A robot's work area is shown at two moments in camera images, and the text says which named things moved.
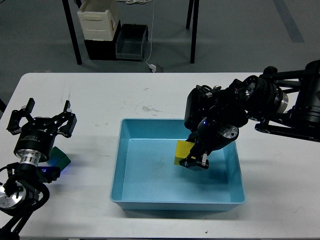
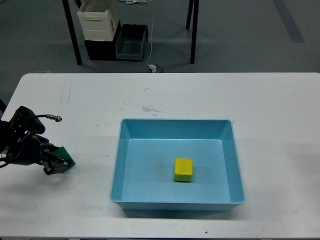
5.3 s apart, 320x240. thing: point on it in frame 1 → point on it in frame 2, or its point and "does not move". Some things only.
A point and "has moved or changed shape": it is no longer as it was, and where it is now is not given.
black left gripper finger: [68, 117] → [52, 167]
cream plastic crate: [98, 20] does not move
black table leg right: [194, 22] does not move
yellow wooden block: [183, 149] → [183, 169]
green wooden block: [57, 158] has moved or changed shape
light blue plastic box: [145, 178] does not move
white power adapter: [153, 67] does not move
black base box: [101, 50] does not move
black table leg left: [73, 31] does not move
